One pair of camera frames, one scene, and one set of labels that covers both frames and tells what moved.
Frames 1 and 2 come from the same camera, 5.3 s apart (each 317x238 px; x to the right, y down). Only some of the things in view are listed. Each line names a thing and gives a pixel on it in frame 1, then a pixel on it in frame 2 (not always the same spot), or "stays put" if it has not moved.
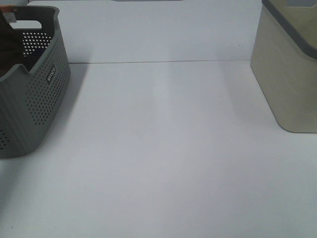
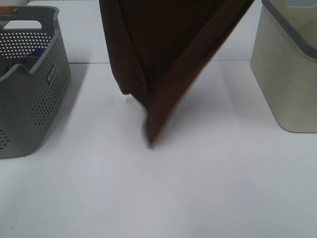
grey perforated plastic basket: [31, 94] stays put
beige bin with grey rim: [284, 59] stays put
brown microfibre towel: [11, 50] -> [158, 47]
